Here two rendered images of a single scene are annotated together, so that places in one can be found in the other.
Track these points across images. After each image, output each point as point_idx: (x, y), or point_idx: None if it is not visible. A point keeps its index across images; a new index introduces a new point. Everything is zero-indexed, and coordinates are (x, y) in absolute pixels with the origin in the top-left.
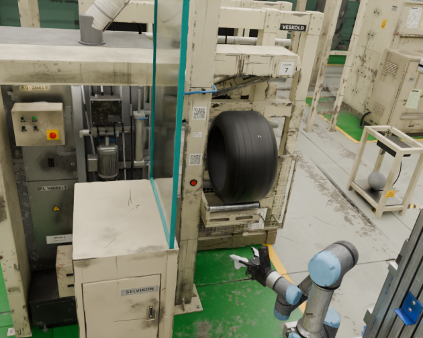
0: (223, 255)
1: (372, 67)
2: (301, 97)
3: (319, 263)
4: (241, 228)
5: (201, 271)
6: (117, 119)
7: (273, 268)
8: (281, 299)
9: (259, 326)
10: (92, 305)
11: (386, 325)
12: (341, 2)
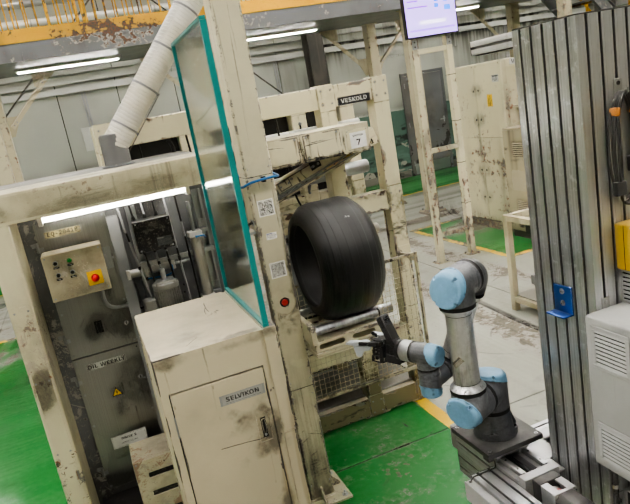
0: (364, 427)
1: (497, 158)
2: (394, 180)
3: (439, 283)
4: (377, 382)
5: (339, 454)
6: (169, 240)
7: (438, 423)
8: (422, 365)
9: (438, 492)
10: (188, 427)
11: (553, 346)
12: (422, 86)
